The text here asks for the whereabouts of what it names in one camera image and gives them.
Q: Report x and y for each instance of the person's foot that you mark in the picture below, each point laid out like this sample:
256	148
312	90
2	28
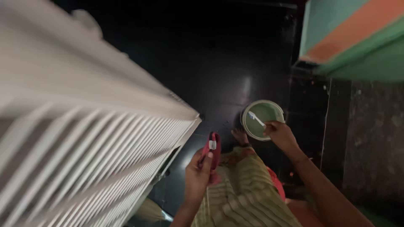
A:
240	136

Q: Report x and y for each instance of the person's right hand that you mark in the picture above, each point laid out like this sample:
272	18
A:
281	134

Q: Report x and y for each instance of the person's right fingers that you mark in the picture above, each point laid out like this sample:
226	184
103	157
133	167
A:
269	128

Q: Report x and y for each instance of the green round bucket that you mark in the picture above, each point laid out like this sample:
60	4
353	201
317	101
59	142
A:
262	119

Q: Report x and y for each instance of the green and orange painted ledge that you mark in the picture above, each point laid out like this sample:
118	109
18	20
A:
352	37

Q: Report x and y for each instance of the red cloth with white tag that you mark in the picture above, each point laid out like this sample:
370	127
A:
214	150

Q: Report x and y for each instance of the white louvered air cooler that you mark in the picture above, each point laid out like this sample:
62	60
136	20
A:
75	126

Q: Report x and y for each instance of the person's striped green clothing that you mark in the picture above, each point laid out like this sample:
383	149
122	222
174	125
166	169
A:
243	192

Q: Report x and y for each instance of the person's left hand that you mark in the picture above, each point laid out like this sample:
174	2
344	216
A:
196	176

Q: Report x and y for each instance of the white toothbrush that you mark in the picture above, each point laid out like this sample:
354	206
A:
256	119

